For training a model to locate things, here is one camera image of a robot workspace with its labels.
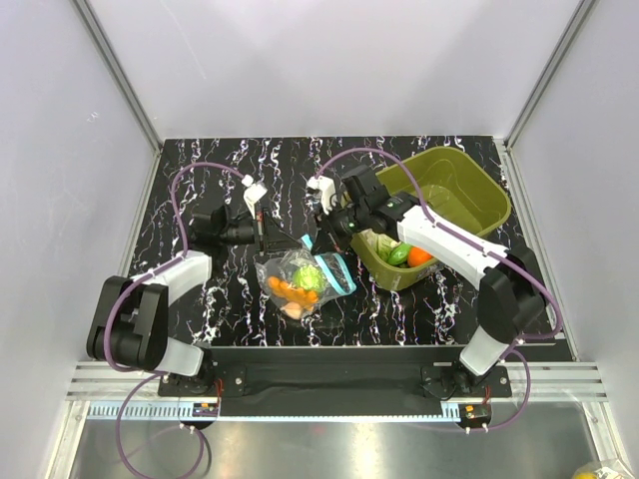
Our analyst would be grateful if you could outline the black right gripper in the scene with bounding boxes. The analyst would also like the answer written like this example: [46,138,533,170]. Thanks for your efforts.
[313,201,369,256]

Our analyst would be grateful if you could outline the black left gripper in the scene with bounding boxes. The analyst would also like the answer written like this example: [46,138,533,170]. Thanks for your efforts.
[217,206,302,254]

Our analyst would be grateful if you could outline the green toy apple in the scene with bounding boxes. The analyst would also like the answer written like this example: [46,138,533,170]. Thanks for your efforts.
[293,264,327,293]

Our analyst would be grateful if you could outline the clear zip top bag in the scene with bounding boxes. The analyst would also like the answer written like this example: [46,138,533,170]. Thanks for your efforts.
[256,235,356,320]

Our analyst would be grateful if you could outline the orange toy carrot pieces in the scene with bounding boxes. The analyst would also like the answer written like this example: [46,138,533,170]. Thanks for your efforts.
[267,276,319,307]

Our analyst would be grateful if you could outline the pink toy food piece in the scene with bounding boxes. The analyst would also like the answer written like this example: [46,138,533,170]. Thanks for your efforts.
[281,301,305,320]

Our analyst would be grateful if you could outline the olive green plastic bin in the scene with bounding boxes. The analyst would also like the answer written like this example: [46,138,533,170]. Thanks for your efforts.
[350,147,511,291]

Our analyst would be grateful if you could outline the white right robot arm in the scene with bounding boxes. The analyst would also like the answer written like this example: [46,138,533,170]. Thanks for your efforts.
[307,166,548,396]

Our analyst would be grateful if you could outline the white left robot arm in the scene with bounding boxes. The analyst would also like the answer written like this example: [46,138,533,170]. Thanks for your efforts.
[86,177,299,395]

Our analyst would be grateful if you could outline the white toy cauliflower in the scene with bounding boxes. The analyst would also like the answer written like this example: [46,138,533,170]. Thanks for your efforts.
[364,231,400,261]

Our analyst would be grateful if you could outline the green toy cucumber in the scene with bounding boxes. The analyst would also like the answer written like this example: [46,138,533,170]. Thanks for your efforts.
[386,243,412,266]

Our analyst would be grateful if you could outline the orange toy fruit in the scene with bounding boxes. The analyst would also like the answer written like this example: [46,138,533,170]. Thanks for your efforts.
[406,246,433,267]

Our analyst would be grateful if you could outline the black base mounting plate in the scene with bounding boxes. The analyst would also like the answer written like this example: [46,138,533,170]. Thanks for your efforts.
[159,345,512,421]

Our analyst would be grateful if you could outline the yellow object at corner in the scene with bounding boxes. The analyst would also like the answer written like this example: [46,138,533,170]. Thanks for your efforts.
[573,463,630,479]

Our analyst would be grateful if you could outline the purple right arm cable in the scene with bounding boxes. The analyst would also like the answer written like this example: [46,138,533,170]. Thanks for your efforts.
[314,147,564,433]

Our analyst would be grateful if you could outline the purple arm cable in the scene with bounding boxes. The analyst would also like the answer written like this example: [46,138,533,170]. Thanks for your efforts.
[314,147,564,433]
[102,161,251,476]

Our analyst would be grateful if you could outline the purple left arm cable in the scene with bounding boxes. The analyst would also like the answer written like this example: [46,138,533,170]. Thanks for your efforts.
[102,161,251,476]

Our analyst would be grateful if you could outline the aluminium frame rail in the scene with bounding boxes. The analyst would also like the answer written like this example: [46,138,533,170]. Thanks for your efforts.
[66,362,608,423]

